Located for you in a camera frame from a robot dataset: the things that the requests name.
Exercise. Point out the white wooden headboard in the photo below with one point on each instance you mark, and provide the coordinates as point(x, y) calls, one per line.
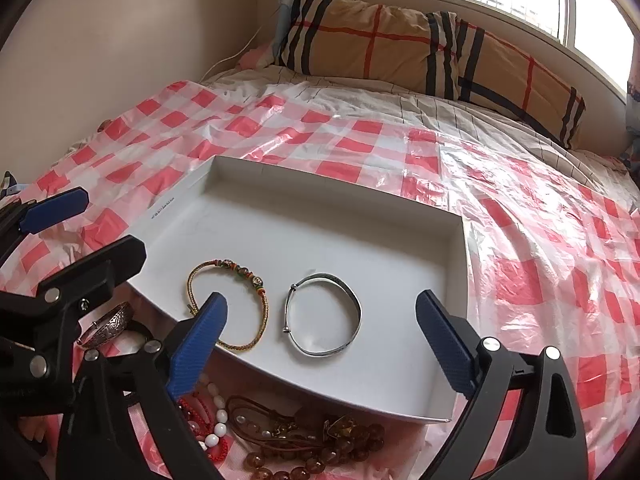
point(125, 35)

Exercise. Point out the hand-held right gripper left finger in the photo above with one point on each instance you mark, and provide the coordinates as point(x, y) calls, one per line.
point(197, 350)

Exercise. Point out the white shallow cardboard box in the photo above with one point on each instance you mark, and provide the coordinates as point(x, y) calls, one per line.
point(325, 220)

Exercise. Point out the carved silver bangle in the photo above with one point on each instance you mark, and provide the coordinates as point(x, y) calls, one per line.
point(112, 322)

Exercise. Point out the red white checkered plastic sheet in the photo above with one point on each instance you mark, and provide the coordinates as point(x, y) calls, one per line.
point(525, 270)

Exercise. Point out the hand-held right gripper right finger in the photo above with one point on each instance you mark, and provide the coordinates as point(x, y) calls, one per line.
point(445, 350)

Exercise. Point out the pink cloth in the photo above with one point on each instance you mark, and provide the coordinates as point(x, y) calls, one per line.
point(257, 57)

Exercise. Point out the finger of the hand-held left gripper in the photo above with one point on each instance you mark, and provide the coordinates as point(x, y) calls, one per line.
point(52, 212)
point(105, 265)

